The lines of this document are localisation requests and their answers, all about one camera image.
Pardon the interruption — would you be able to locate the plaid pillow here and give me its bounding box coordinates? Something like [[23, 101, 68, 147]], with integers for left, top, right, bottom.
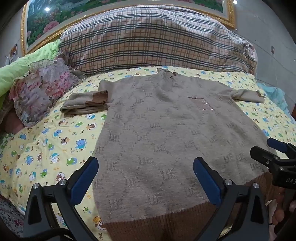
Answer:
[[58, 6, 258, 76]]

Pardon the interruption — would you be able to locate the light blue cloth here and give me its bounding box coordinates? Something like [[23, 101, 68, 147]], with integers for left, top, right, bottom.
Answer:
[[257, 82, 290, 116]]

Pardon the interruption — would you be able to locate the cartoon wall sticker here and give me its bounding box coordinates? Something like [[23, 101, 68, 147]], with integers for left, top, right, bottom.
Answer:
[[9, 44, 19, 63]]

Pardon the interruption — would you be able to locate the floral ruffled pillow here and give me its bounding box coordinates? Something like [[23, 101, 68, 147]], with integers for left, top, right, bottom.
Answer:
[[9, 50, 88, 128]]

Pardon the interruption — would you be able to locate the floral patterned cloth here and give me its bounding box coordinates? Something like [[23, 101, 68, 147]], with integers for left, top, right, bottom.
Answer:
[[0, 197, 25, 235]]

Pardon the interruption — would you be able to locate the beige knitted sweater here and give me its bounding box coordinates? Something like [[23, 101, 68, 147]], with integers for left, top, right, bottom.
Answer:
[[60, 67, 281, 241]]

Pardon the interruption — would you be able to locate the person's right hand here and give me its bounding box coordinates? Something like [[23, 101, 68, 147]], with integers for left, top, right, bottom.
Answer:
[[271, 185, 293, 226]]

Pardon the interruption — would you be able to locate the gold framed flower painting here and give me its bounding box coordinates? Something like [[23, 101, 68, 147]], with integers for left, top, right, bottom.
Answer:
[[21, 0, 236, 55]]

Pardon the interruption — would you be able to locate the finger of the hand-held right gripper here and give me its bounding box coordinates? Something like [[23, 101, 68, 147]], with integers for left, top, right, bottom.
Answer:
[[250, 146, 278, 172], [267, 138, 296, 160]]

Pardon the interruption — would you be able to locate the yellow cartoon bear bed sheet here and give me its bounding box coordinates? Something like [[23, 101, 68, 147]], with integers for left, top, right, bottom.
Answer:
[[0, 65, 293, 241]]

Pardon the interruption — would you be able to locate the light green blanket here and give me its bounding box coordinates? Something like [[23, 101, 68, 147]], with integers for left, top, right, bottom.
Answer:
[[0, 38, 62, 103]]

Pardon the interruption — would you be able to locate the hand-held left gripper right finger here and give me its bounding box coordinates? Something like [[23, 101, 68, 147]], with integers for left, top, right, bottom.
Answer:
[[193, 157, 270, 241]]

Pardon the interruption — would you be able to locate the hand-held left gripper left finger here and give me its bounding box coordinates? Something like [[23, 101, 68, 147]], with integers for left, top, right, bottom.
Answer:
[[20, 156, 100, 241]]

